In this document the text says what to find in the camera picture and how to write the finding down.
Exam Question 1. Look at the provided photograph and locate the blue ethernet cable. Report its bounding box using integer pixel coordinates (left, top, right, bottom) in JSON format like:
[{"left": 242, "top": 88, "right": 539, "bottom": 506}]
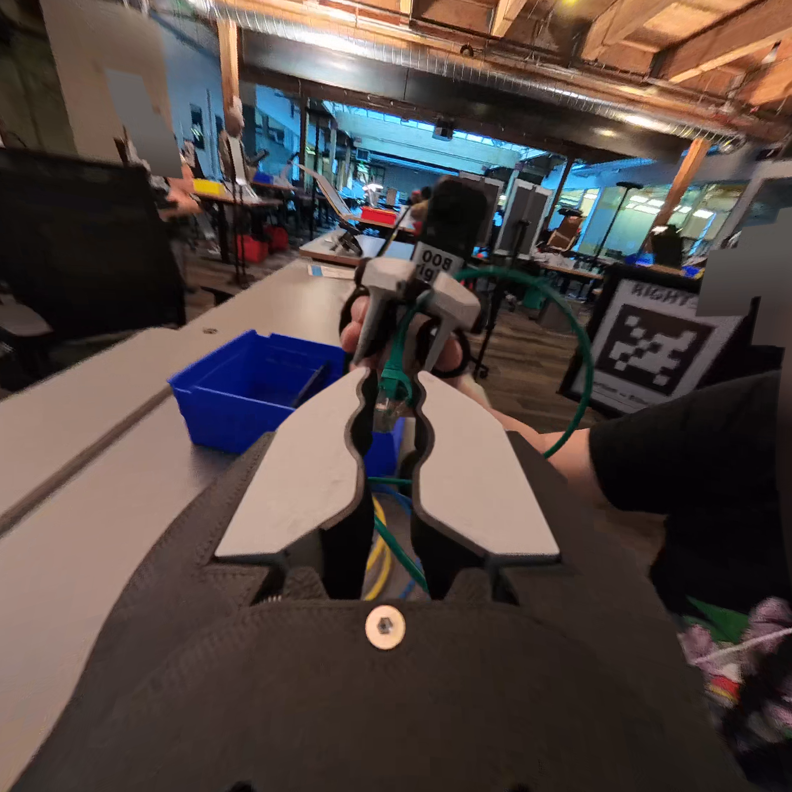
[{"left": 371, "top": 483, "right": 417, "bottom": 599}]

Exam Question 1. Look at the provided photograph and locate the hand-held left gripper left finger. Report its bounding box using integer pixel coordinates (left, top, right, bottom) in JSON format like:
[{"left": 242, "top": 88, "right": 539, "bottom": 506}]
[{"left": 214, "top": 367, "right": 375, "bottom": 561}]

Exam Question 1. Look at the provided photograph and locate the long spiral air duct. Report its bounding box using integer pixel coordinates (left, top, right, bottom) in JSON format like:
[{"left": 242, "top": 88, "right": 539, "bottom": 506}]
[{"left": 235, "top": 19, "right": 750, "bottom": 134}]

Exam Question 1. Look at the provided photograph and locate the grey framed panel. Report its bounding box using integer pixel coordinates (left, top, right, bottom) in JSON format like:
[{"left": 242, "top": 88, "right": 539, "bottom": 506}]
[{"left": 495, "top": 179, "right": 553, "bottom": 257}]

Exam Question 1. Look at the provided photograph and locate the yellow ethernet cable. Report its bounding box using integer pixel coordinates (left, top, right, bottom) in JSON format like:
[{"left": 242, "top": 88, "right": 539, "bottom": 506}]
[{"left": 362, "top": 495, "right": 395, "bottom": 601}]

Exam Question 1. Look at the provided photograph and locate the black white marker sign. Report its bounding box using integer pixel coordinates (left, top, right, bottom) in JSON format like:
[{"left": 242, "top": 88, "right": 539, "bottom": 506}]
[{"left": 557, "top": 263, "right": 752, "bottom": 417}]

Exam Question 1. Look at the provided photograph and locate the green ethernet cable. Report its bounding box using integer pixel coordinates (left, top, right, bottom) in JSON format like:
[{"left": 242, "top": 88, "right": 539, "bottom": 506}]
[{"left": 370, "top": 266, "right": 595, "bottom": 598}]

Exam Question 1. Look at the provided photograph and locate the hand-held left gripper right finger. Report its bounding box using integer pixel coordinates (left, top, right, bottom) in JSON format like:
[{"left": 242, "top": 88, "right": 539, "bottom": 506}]
[{"left": 411, "top": 370, "right": 561, "bottom": 561}]

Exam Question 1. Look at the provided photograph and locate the black office chair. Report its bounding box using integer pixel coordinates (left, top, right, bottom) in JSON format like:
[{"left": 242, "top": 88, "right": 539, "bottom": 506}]
[{"left": 0, "top": 148, "right": 186, "bottom": 347}]

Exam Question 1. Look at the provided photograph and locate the person's right hand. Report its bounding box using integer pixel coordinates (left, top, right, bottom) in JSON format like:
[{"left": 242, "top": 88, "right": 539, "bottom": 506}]
[{"left": 339, "top": 303, "right": 491, "bottom": 409}]

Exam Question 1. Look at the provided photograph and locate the blue plastic bin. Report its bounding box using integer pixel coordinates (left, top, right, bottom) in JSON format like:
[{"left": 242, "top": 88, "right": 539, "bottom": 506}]
[{"left": 168, "top": 330, "right": 409, "bottom": 480}]

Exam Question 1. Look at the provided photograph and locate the black divider plate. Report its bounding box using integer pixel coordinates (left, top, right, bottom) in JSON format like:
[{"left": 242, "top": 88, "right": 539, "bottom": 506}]
[{"left": 292, "top": 362, "right": 332, "bottom": 409}]

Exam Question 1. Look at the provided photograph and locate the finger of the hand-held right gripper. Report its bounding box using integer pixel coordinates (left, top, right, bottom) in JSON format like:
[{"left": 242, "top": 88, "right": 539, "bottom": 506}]
[
  {"left": 353, "top": 255, "right": 413, "bottom": 372},
  {"left": 426, "top": 273, "right": 483, "bottom": 373}
]

